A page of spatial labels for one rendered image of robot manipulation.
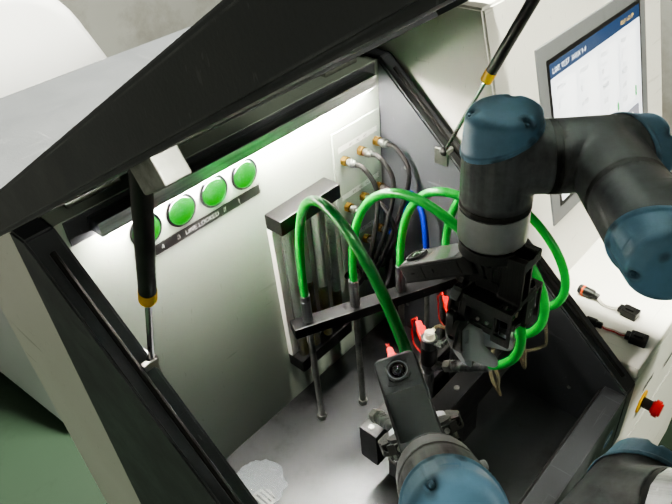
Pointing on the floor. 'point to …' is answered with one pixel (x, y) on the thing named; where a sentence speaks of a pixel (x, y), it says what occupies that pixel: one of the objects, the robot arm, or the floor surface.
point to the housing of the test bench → (86, 415)
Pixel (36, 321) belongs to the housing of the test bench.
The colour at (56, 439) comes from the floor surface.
